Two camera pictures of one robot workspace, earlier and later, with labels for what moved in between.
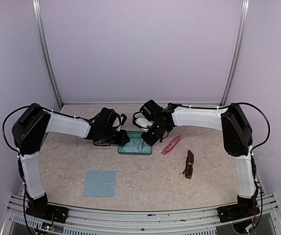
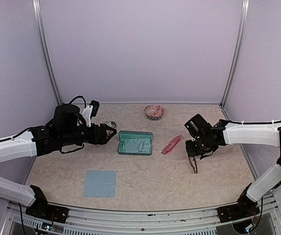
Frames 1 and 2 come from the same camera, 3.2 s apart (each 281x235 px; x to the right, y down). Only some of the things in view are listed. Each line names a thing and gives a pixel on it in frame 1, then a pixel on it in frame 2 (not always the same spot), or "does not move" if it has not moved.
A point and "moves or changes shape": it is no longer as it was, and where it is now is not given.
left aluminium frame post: [36, 8] does not move
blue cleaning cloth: [99, 183] does not move
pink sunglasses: [170, 147] does not move
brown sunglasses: [188, 171] moves or changes shape
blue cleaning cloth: [137, 145] does not move
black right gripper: [150, 140] -> [190, 151]
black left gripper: [122, 139] -> [102, 139]
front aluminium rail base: [93, 221] does not move
